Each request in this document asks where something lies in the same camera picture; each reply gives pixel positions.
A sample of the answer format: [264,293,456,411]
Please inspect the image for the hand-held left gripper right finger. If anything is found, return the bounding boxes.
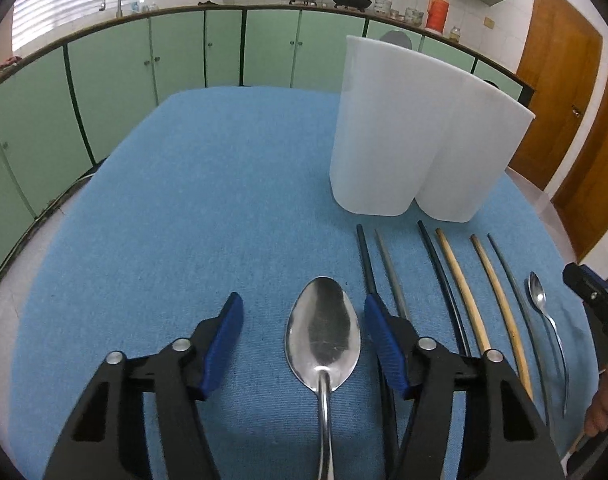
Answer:
[364,294,565,480]

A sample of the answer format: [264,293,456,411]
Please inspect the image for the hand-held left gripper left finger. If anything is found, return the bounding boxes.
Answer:
[44,291,244,480]

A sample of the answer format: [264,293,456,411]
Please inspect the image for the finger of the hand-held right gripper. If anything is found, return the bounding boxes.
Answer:
[562,262,608,352]

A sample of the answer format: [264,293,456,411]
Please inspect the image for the small metal spoon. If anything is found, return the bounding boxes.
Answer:
[528,271,570,419]

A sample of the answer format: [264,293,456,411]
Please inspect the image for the large metal spoon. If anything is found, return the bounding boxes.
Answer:
[285,276,362,480]

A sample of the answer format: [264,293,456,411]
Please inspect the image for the dark grey chopstick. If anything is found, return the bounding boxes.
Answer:
[487,233,555,441]

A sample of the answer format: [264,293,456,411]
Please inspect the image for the black chopstick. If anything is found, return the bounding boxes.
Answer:
[356,225,401,480]
[417,221,473,357]

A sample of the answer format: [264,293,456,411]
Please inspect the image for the bamboo chopstick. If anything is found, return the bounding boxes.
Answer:
[435,228,493,352]
[470,234,534,402]

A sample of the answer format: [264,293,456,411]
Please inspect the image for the white plastic utensil holder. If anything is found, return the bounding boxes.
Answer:
[329,35,536,223]

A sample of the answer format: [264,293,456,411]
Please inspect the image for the person's right hand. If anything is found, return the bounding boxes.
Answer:
[584,359,608,438]

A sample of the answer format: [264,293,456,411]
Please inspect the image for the wooden door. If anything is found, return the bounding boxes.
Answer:
[551,47,608,262]
[504,0,604,192]

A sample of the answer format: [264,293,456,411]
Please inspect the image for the blue tablecloth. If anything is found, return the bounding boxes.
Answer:
[9,85,602,480]

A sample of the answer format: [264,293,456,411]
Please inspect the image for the green lower kitchen cabinets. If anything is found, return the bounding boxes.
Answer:
[0,4,537,286]

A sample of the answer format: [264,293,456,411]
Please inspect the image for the grey chair back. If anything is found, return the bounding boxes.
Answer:
[379,30,415,51]

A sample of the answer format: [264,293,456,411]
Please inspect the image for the red thermos flask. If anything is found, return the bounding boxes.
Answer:
[426,0,450,32]

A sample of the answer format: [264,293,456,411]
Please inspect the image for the group of glass jars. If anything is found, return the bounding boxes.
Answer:
[373,0,425,26]

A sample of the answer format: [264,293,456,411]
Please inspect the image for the white window blinds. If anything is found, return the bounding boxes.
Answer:
[13,0,146,57]

